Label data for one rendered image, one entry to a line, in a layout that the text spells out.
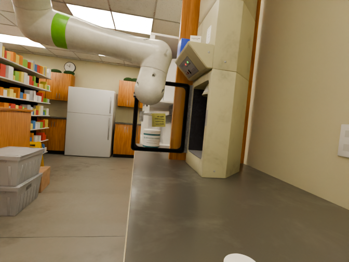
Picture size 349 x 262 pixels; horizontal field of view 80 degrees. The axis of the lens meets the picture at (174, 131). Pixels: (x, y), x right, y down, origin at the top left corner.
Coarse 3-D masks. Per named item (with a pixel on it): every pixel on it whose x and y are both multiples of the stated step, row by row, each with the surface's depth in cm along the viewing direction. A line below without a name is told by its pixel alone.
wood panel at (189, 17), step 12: (192, 0) 121; (192, 12) 122; (180, 24) 123; (192, 24) 122; (180, 36) 121; (252, 48) 130; (252, 60) 130; (180, 72) 123; (252, 72) 131; (192, 84) 124; (180, 156) 126
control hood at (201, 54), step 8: (184, 48) 93; (192, 48) 86; (200, 48) 86; (208, 48) 87; (184, 56) 98; (192, 56) 91; (200, 56) 87; (208, 56) 87; (200, 64) 90; (208, 64) 87; (200, 72) 97; (192, 80) 116
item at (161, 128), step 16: (176, 96) 117; (144, 112) 114; (160, 112) 116; (176, 112) 118; (144, 128) 115; (160, 128) 117; (176, 128) 118; (144, 144) 116; (160, 144) 117; (176, 144) 119
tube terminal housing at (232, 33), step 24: (216, 24) 87; (240, 24) 89; (216, 48) 88; (240, 48) 91; (216, 72) 88; (240, 72) 94; (216, 96) 89; (240, 96) 98; (216, 120) 90; (240, 120) 102; (216, 144) 90; (240, 144) 106; (216, 168) 91
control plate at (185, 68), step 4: (184, 60) 102; (188, 60) 98; (180, 64) 111; (184, 64) 106; (188, 64) 102; (192, 64) 97; (184, 68) 110; (188, 68) 105; (196, 68) 97; (184, 72) 114; (192, 72) 105; (196, 72) 100; (188, 76) 114
